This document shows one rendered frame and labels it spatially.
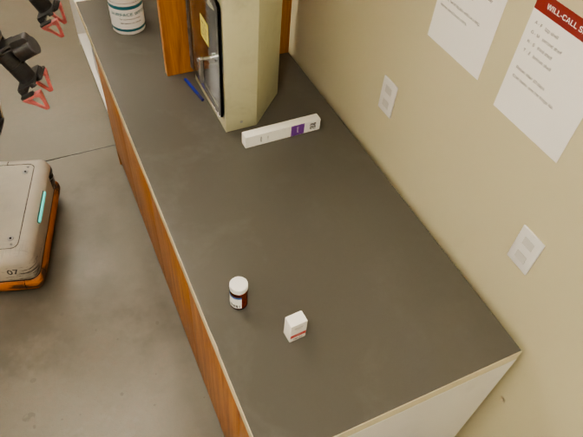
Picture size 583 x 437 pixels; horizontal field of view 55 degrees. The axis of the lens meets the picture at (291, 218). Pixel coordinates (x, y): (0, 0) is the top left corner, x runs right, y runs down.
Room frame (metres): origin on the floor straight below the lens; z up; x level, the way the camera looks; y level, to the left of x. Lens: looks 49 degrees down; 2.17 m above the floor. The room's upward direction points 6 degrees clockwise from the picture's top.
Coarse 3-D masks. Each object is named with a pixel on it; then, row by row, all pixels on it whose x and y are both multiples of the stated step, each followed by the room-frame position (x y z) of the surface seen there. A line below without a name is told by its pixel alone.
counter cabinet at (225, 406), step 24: (120, 120) 1.76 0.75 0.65; (120, 144) 1.95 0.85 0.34; (144, 192) 1.49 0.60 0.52; (144, 216) 1.63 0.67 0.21; (168, 240) 1.16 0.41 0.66; (168, 264) 1.24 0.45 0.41; (192, 312) 0.96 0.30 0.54; (192, 336) 1.01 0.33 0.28; (216, 360) 0.74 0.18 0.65; (216, 384) 0.76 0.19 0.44; (480, 384) 0.66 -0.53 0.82; (216, 408) 0.79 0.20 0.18; (408, 408) 0.55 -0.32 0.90; (432, 408) 0.59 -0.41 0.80; (456, 408) 0.65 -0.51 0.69; (240, 432) 0.57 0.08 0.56; (360, 432) 0.48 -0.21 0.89; (384, 432) 0.53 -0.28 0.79; (408, 432) 0.57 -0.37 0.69; (432, 432) 0.63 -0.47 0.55; (456, 432) 0.70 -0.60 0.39
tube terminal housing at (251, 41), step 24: (240, 0) 1.45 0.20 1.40; (264, 0) 1.51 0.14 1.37; (240, 24) 1.45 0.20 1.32; (264, 24) 1.52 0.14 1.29; (240, 48) 1.45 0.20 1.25; (264, 48) 1.52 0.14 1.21; (240, 72) 1.45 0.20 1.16; (264, 72) 1.53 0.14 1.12; (240, 96) 1.45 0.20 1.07; (264, 96) 1.54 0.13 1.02; (240, 120) 1.45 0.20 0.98
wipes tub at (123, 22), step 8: (112, 0) 1.95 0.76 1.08; (120, 0) 1.94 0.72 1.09; (128, 0) 1.95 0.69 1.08; (136, 0) 1.98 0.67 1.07; (112, 8) 1.95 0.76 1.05; (120, 8) 1.94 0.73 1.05; (128, 8) 1.95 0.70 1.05; (136, 8) 1.97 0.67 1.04; (112, 16) 1.96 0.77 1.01; (120, 16) 1.94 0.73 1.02; (128, 16) 1.95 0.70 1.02; (136, 16) 1.97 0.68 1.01; (112, 24) 1.97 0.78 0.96; (120, 24) 1.94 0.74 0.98; (128, 24) 1.94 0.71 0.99; (136, 24) 1.96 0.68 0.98; (144, 24) 2.00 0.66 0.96; (120, 32) 1.94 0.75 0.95; (128, 32) 1.94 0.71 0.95; (136, 32) 1.96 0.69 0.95
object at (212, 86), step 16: (192, 0) 1.63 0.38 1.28; (208, 0) 1.48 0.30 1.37; (192, 16) 1.65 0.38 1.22; (208, 16) 1.49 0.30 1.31; (192, 32) 1.66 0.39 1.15; (208, 32) 1.50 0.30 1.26; (192, 48) 1.67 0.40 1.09; (208, 48) 1.50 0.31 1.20; (208, 64) 1.51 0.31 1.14; (208, 80) 1.52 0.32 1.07; (208, 96) 1.53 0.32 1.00
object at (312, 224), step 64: (128, 64) 1.75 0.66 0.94; (128, 128) 1.39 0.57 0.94; (192, 128) 1.42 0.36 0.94; (320, 128) 1.49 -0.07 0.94; (192, 192) 1.13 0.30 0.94; (256, 192) 1.16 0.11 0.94; (320, 192) 1.19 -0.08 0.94; (384, 192) 1.21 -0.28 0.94; (192, 256) 0.90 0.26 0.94; (256, 256) 0.92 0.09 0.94; (320, 256) 0.94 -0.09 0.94; (384, 256) 0.96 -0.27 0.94; (256, 320) 0.72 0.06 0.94; (320, 320) 0.74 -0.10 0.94; (384, 320) 0.76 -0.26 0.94; (448, 320) 0.78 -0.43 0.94; (256, 384) 0.55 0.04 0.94; (320, 384) 0.57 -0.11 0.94; (384, 384) 0.58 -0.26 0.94; (448, 384) 0.60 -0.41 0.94
